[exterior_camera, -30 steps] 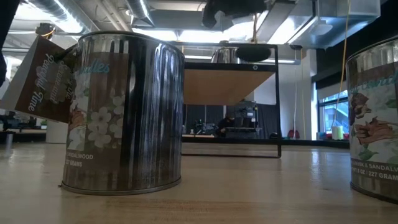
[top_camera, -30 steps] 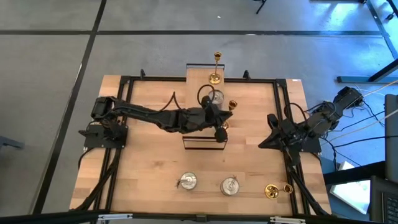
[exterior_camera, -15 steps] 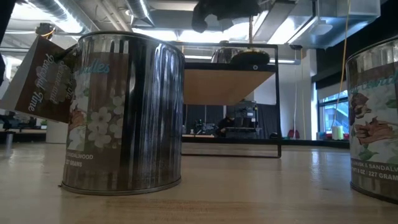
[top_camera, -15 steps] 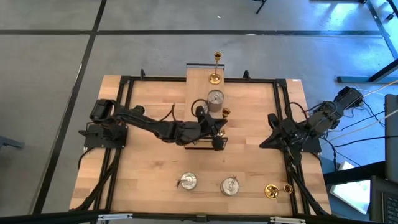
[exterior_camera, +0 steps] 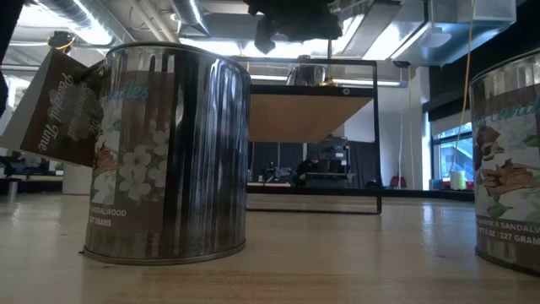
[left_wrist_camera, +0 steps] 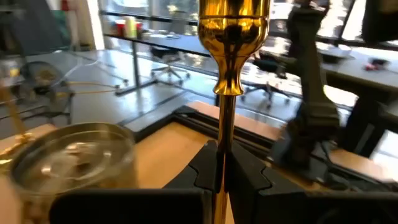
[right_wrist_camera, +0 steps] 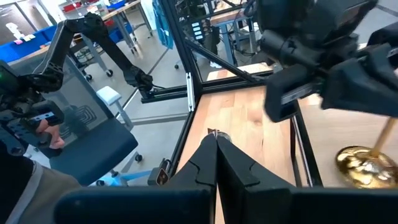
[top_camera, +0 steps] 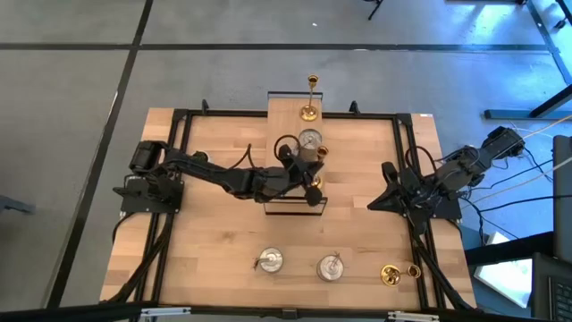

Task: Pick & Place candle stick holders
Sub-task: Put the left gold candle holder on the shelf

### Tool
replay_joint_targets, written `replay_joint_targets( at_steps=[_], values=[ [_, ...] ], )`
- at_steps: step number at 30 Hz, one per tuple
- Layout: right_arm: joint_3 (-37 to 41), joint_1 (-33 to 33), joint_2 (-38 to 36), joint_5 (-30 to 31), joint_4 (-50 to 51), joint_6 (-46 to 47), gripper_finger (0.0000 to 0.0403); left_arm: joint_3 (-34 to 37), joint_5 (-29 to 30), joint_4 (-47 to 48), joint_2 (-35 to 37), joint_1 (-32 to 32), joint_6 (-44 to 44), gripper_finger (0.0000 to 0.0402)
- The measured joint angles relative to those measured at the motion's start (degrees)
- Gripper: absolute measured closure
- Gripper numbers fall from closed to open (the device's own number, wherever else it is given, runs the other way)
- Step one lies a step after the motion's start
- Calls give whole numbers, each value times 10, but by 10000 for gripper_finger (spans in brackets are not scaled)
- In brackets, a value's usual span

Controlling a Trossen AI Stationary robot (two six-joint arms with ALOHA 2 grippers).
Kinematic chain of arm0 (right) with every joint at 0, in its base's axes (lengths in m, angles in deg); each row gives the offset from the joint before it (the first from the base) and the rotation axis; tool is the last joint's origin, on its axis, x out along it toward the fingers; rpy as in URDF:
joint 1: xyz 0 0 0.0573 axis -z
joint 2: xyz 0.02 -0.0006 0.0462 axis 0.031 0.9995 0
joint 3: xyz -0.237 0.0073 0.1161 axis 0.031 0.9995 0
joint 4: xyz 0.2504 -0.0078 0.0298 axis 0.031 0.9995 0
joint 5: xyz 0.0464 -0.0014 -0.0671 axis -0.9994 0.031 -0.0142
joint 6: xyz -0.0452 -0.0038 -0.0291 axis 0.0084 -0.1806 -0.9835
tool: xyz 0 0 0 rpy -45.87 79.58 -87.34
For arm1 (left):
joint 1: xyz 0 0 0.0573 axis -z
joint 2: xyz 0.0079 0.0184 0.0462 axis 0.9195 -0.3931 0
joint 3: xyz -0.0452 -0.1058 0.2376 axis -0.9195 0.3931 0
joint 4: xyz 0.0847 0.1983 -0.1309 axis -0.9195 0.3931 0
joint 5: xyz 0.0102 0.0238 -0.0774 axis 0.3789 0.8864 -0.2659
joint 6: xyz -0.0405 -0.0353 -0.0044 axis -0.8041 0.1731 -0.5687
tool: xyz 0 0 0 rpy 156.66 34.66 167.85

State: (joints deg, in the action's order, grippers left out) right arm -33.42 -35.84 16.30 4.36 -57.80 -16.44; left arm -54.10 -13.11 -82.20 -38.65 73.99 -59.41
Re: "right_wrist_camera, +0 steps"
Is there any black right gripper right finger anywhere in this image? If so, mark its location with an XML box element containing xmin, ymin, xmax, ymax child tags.
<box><xmin>216</xmin><ymin>135</ymin><xmax>398</xmax><ymax>224</ymax></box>

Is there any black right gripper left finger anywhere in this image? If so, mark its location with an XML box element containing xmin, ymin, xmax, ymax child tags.
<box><xmin>54</xmin><ymin>133</ymin><xmax>218</xmax><ymax>224</ymax></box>

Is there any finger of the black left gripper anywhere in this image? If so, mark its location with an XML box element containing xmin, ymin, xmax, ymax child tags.
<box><xmin>322</xmin><ymin>42</ymin><xmax>398</xmax><ymax>118</ymax></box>
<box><xmin>264</xmin><ymin>63</ymin><xmax>312</xmax><ymax>123</ymax></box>

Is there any gold candlestick holder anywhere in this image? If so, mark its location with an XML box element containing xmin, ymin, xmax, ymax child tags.
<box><xmin>335</xmin><ymin>117</ymin><xmax>398</xmax><ymax>190</ymax></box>

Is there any wooden workbench table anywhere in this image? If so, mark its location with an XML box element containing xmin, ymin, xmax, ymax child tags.
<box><xmin>9</xmin><ymin>0</ymin><xmax>153</xmax><ymax>63</ymax></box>
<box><xmin>210</xmin><ymin>9</ymin><xmax>259</xmax><ymax>66</ymax></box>

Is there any person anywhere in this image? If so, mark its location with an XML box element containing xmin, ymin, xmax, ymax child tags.
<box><xmin>0</xmin><ymin>139</ymin><xmax>82</xmax><ymax>224</ymax></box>

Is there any black box with white labels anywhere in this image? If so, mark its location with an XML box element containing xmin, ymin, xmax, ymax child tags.
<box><xmin>190</xmin><ymin>20</ymin><xmax>206</xmax><ymax>44</ymax></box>

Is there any person's hand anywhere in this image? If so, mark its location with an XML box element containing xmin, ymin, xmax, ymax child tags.
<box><xmin>35</xmin><ymin>119</ymin><xmax>65</xmax><ymax>151</ymax></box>

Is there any blue cloth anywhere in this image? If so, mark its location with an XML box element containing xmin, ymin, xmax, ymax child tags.
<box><xmin>151</xmin><ymin>0</ymin><xmax>175</xmax><ymax>50</ymax></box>

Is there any blue storage bin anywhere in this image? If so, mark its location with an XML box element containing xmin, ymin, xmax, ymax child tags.
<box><xmin>0</xmin><ymin>24</ymin><xmax>58</xmax><ymax>63</ymax></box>

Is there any small black camera box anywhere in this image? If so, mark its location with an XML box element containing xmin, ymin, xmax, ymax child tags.
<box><xmin>147</xmin><ymin>157</ymin><xmax>172</xmax><ymax>187</ymax></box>

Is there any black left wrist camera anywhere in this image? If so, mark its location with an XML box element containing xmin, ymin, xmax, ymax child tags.
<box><xmin>303</xmin><ymin>0</ymin><xmax>379</xmax><ymax>43</ymax></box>

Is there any wooden shelf riser black frame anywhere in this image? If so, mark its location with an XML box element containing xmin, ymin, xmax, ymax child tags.
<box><xmin>289</xmin><ymin>90</ymin><xmax>398</xmax><ymax>188</ymax></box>

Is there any dark office chair white frame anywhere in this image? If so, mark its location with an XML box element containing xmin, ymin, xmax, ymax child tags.
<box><xmin>7</xmin><ymin>52</ymin><xmax>144</xmax><ymax>187</ymax></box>

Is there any black aluminium cell frame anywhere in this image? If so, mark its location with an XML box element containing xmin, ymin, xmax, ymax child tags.
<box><xmin>139</xmin><ymin>0</ymin><xmax>280</xmax><ymax>175</ymax></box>

